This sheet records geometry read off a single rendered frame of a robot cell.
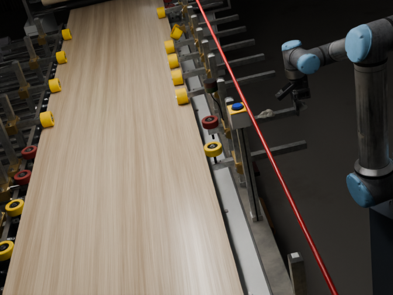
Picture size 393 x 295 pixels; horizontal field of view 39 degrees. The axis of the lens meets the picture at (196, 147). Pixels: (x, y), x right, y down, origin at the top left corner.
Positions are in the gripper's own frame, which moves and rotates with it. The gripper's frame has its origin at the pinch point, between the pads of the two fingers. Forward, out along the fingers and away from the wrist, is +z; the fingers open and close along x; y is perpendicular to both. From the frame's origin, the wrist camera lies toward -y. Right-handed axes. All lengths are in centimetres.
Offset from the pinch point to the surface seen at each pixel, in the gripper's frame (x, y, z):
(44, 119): 31, -125, -16
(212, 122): -4.0, -40.9, -8.8
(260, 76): 23.4, -10.6, -13.3
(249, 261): -71, -42, 20
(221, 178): -9.3, -42.7, 19.7
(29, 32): 249, -169, -2
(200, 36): 69, -34, -25
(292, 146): -26.2, -9.4, 0.6
